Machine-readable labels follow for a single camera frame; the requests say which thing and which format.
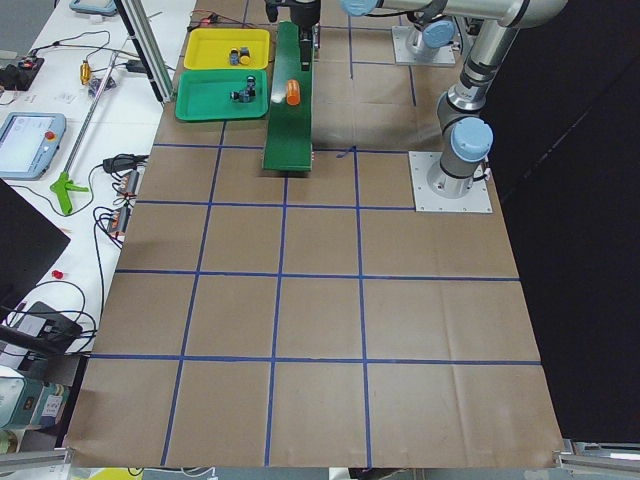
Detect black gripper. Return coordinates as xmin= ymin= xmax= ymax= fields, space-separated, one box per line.
xmin=265 ymin=0 xmax=321 ymax=70

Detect yellow push button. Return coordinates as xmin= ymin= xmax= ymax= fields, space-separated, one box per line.
xmin=239 ymin=47 xmax=251 ymax=65
xmin=229 ymin=49 xmax=240 ymax=66

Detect green push button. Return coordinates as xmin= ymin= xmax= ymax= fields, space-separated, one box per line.
xmin=230 ymin=89 xmax=254 ymax=103
xmin=246 ymin=75 xmax=256 ymax=97

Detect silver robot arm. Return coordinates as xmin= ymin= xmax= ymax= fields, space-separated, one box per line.
xmin=339 ymin=1 xmax=567 ymax=68
xmin=375 ymin=1 xmax=566 ymax=199

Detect yellow plastic tray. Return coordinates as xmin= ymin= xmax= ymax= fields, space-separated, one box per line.
xmin=184 ymin=28 xmax=271 ymax=70

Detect green conveyor belt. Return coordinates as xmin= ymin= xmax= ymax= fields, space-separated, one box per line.
xmin=262 ymin=21 xmax=313 ymax=172

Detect green plastic tray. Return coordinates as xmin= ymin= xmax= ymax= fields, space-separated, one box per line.
xmin=175 ymin=69 xmax=269 ymax=122

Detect black power adapter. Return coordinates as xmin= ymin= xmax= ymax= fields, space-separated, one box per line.
xmin=125 ymin=60 xmax=146 ymax=74

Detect gold cylindrical part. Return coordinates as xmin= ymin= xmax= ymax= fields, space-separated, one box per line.
xmin=80 ymin=60 xmax=92 ymax=85

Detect black adapter on table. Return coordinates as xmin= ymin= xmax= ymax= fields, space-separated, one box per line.
xmin=102 ymin=153 xmax=149 ymax=174

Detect blue teach pendant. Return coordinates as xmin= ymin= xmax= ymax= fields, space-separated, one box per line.
xmin=1 ymin=112 xmax=66 ymax=181

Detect black monitor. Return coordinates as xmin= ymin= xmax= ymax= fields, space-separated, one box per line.
xmin=0 ymin=181 xmax=70 ymax=313

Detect black box device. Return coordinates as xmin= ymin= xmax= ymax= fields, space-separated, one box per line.
xmin=1 ymin=302 xmax=83 ymax=356

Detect aluminium frame post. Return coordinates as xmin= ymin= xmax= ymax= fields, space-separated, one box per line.
xmin=114 ymin=0 xmax=174 ymax=104

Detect green handled reach grabber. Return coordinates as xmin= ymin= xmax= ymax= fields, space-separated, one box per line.
xmin=49 ymin=49 xmax=119 ymax=217

